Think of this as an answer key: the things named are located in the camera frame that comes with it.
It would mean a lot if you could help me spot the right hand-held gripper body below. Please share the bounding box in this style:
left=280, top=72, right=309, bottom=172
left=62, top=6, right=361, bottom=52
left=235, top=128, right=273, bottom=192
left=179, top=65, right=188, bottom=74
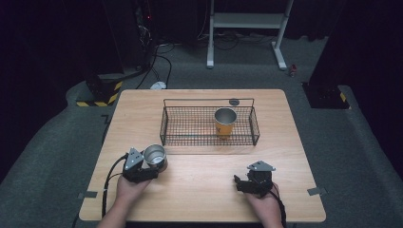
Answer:
left=240, top=160, right=277, bottom=199

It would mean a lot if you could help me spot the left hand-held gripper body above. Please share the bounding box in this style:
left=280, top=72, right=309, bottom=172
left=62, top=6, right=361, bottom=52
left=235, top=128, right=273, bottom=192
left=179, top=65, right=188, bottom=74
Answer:
left=122, top=147, right=150, bottom=184

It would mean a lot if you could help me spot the silver metal cup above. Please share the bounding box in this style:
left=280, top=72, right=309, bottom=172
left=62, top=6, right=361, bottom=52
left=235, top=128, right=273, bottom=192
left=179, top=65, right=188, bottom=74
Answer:
left=143, top=143, right=168, bottom=174

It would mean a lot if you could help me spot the orange paper cup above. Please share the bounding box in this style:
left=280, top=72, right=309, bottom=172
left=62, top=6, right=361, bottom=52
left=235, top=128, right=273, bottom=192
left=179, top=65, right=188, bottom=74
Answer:
left=214, top=107, right=238, bottom=140

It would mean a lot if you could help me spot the black wire basket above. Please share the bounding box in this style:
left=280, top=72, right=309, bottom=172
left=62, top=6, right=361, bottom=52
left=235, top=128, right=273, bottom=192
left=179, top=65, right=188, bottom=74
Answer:
left=159, top=98, right=260, bottom=147

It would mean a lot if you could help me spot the person's left hand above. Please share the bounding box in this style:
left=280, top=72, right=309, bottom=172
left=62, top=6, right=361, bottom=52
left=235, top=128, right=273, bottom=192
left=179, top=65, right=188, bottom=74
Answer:
left=115, top=175, right=152, bottom=208

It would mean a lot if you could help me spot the person's right hand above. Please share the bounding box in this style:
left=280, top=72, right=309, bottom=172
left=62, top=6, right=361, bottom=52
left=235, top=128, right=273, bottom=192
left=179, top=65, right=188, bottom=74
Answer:
left=244, top=182, right=282, bottom=220

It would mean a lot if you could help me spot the grey tape piece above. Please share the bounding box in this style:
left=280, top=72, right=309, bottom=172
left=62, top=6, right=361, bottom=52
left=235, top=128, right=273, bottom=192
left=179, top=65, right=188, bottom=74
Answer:
left=77, top=191, right=99, bottom=200
left=306, top=186, right=328, bottom=197

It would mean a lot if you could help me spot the black yellow striped stand base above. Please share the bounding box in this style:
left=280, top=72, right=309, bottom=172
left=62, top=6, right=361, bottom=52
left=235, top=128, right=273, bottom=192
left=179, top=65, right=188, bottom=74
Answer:
left=301, top=82, right=352, bottom=110
left=75, top=73, right=124, bottom=108

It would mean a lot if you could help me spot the dark equipment rack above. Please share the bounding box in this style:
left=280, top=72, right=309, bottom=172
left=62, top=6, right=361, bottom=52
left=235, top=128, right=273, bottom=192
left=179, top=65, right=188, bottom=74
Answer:
left=104, top=0, right=160, bottom=72

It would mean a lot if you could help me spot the white metal stand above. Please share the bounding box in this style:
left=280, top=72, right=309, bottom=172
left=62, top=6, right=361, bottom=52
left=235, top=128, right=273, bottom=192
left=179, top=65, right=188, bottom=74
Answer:
left=206, top=0, right=294, bottom=71

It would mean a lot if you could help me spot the right hand-held gripper cable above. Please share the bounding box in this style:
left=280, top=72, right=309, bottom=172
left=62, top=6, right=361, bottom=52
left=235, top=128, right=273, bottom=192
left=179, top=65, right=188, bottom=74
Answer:
left=269, top=183, right=288, bottom=228

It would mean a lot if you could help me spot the hand-held gripper cable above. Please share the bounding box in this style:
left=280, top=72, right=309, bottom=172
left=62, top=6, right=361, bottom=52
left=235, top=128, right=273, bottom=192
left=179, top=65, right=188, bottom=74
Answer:
left=269, top=183, right=288, bottom=228
left=101, top=153, right=129, bottom=219

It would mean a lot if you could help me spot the left hand-held gripper cable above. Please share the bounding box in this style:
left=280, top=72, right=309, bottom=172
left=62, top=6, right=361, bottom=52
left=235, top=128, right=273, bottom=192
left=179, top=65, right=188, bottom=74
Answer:
left=101, top=153, right=129, bottom=219

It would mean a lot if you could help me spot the black floor cable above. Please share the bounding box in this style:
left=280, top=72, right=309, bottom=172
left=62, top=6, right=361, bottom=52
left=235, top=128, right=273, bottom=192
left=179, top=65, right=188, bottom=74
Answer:
left=136, top=44, right=176, bottom=90

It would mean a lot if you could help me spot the black cable bundle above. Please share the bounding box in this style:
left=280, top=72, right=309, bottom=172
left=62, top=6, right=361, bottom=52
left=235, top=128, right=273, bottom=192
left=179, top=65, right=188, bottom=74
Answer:
left=197, top=28, right=277, bottom=51

